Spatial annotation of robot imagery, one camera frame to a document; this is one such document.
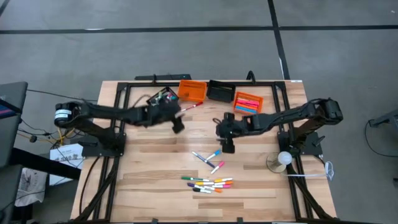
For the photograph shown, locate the white lamp cable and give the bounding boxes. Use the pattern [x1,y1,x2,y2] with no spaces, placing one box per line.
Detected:
[281,160,335,182]

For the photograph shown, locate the white printed cloth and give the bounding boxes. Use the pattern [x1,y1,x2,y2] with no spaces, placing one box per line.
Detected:
[14,167,49,208]

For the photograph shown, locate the black metal stand foot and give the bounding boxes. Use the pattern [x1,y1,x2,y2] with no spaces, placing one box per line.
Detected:
[368,108,398,132]

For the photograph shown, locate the dark grey equipment panel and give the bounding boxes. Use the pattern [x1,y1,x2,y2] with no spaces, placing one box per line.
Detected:
[0,81,29,170]

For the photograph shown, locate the black mesh basket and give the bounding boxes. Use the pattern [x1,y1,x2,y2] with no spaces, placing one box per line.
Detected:
[206,79,236,104]
[146,86,180,108]

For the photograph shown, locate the black floor beam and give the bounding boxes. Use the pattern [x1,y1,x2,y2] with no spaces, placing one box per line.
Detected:
[11,147,82,180]

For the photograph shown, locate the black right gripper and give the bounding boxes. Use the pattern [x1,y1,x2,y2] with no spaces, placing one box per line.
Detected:
[215,112,254,154]

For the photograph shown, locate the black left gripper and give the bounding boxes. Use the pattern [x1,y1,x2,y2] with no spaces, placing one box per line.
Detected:
[136,101,187,135]

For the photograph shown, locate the orange mesh basket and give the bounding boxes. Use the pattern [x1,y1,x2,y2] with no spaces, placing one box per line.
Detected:
[232,91,264,115]
[177,79,208,103]

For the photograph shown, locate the brass lamp with white bulb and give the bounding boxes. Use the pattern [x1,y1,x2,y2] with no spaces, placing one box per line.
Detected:
[266,151,294,174]

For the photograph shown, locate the blue-capped white marker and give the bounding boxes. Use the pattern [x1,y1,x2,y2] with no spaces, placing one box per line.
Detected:
[205,149,222,161]

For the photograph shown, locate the black metal table frame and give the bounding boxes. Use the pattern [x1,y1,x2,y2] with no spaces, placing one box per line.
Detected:
[70,81,338,224]

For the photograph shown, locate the thin blue Expo marker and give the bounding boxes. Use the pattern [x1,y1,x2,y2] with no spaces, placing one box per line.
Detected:
[192,151,216,169]

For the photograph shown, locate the black power strip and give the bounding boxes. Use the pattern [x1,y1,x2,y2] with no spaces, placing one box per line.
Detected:
[134,73,193,82]

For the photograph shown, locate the white printed paper sheet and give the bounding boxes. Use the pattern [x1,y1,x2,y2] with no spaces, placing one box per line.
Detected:
[49,142,85,187]

